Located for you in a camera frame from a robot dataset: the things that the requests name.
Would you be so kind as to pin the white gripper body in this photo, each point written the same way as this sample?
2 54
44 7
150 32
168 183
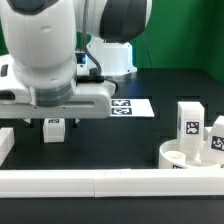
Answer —
85 99

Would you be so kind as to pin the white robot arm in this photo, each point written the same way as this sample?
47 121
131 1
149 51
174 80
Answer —
62 54

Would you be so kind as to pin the white marker sheet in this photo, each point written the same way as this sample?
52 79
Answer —
131 108

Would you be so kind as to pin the white U-shaped fence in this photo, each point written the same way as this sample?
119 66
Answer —
111 183

